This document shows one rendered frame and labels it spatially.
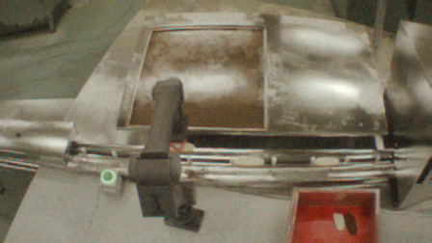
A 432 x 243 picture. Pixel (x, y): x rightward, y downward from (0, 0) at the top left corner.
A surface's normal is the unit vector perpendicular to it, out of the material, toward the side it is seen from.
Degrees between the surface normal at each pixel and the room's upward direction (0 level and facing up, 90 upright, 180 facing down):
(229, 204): 0
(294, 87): 10
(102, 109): 0
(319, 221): 0
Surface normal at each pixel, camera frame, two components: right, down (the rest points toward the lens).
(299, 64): -0.07, -0.51
